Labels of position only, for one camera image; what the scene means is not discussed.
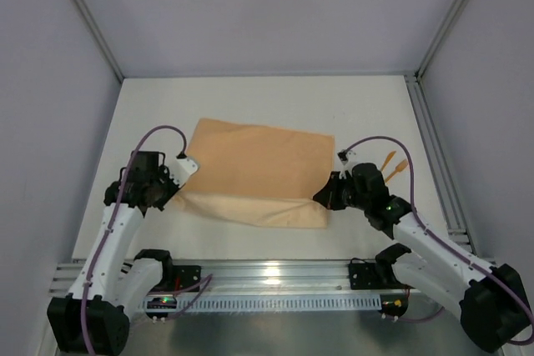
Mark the right aluminium corner post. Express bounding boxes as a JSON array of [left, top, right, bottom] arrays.
[[415, 0, 470, 80]]

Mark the slotted grey cable duct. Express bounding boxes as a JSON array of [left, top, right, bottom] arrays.
[[186, 293, 382, 313]]

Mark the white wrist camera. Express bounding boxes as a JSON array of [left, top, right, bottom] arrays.
[[337, 149, 356, 178], [169, 156, 199, 188]]

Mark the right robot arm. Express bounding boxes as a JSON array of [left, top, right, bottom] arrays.
[[313, 163, 533, 353]]

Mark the aluminium corner post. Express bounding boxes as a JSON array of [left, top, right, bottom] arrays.
[[70, 0, 125, 83], [415, 0, 470, 80]]

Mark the left controller board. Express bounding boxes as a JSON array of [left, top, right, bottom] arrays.
[[143, 295, 178, 321]]

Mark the right aluminium side rail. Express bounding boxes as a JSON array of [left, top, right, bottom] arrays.
[[405, 73, 476, 253]]

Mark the aluminium front rail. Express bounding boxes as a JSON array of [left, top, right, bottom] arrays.
[[48, 258, 405, 298]]

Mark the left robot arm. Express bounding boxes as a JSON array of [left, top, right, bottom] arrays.
[[47, 151, 199, 355]]

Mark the peach satin napkin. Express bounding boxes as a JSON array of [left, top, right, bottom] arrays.
[[174, 118, 335, 229]]

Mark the controller board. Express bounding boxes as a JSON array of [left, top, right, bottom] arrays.
[[379, 297, 409, 323], [143, 295, 178, 321]]

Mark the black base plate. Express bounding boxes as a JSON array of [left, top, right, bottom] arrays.
[[348, 258, 387, 290], [152, 265, 202, 293]]

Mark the orange plastic knife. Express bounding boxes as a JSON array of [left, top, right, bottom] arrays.
[[380, 151, 396, 172]]

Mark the orange plastic fork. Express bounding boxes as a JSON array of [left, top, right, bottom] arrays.
[[385, 159, 409, 183]]

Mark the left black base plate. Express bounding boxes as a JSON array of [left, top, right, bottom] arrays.
[[152, 265, 202, 293]]

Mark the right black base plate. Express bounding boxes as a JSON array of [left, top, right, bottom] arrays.
[[348, 258, 387, 290]]

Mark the left aluminium corner post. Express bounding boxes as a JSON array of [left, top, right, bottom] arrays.
[[70, 0, 125, 83]]

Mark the right controller board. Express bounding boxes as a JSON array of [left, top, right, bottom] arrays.
[[379, 297, 409, 323]]

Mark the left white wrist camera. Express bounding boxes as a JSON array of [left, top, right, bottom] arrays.
[[169, 156, 199, 188]]

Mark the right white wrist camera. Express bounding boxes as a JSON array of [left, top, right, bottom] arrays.
[[337, 149, 356, 178]]

